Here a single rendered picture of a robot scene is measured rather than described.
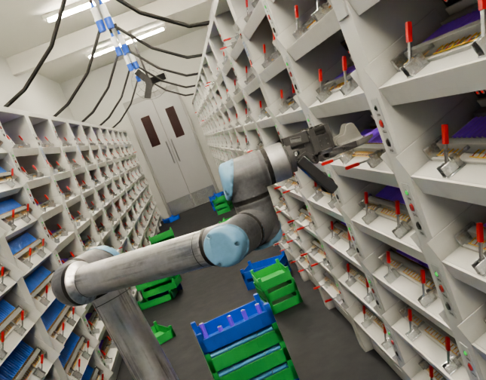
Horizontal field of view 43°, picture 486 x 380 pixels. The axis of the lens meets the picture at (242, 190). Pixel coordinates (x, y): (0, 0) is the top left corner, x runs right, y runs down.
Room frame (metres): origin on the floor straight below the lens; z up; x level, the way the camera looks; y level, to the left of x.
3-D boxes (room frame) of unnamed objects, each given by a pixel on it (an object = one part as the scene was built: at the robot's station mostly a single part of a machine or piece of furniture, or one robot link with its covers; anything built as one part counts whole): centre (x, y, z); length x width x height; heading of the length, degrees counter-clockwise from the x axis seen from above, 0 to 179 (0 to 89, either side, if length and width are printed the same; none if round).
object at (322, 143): (1.48, -0.19, 1.04); 0.12 x 0.08 x 0.09; 93
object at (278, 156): (1.48, -0.11, 1.04); 0.10 x 0.05 x 0.09; 3
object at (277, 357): (2.36, 0.23, 0.28); 0.30 x 0.20 x 0.08; 100
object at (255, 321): (2.36, 0.23, 0.44); 0.30 x 0.20 x 0.08; 100
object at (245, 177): (1.47, -0.02, 1.04); 0.12 x 0.09 x 0.10; 93
